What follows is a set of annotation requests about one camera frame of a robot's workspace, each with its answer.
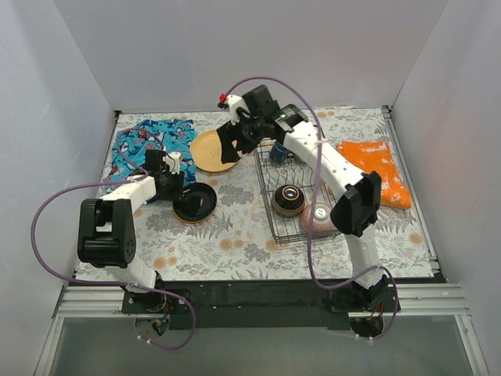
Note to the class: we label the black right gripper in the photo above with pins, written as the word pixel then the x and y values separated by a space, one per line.
pixel 243 133

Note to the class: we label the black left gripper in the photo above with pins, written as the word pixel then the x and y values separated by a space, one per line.
pixel 174 183

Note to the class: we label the black round plate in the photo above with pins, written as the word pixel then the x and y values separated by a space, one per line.
pixel 196 199

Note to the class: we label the dark blue mug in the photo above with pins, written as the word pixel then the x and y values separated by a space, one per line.
pixel 279 153

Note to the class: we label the yellow round plate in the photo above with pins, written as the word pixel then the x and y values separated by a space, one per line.
pixel 206 150

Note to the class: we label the black wire dish rack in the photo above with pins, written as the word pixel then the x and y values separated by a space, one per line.
pixel 293 171

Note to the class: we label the dark brown patterned bowl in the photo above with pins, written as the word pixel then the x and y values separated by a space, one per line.
pixel 288 201

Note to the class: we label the pink patterned bowl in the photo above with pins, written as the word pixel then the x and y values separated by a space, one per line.
pixel 320 215

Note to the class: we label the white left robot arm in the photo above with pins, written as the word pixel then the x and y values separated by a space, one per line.
pixel 106 233

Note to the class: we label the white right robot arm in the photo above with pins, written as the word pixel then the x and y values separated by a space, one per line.
pixel 357 196

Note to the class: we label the floral patterned table mat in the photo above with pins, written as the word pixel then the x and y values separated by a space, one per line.
pixel 236 241

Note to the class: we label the blue shark print cloth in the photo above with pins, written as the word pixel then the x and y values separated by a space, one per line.
pixel 172 135

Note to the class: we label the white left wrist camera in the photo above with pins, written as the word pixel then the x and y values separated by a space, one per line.
pixel 173 161

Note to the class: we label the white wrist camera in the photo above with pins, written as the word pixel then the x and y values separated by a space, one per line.
pixel 235 105
pixel 173 161

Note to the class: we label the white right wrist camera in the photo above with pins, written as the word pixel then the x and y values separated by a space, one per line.
pixel 235 105

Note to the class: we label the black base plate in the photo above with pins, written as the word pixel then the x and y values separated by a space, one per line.
pixel 261 304

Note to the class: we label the aluminium frame rail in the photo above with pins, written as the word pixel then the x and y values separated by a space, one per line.
pixel 414 299

